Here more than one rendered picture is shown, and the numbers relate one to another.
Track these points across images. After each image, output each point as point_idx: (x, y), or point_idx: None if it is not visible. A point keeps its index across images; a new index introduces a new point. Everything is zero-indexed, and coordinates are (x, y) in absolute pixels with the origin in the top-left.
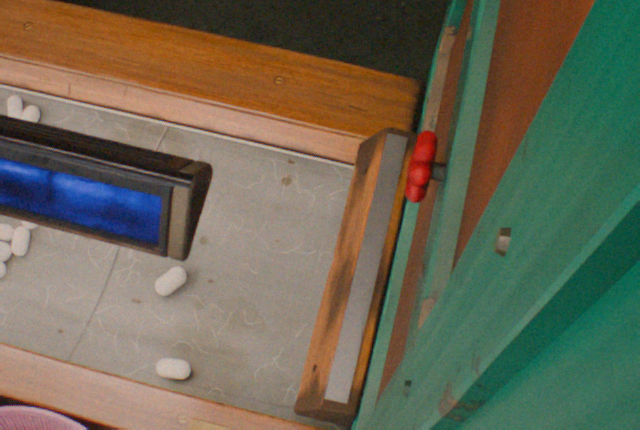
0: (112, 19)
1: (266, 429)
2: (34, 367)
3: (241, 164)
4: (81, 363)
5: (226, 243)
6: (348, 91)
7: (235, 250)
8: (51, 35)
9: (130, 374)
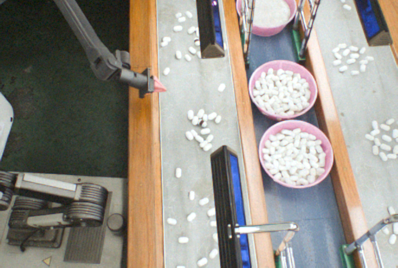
0: (132, 29)
1: None
2: (228, 13)
3: None
4: (222, 10)
5: None
6: None
7: None
8: (141, 40)
9: (220, 2)
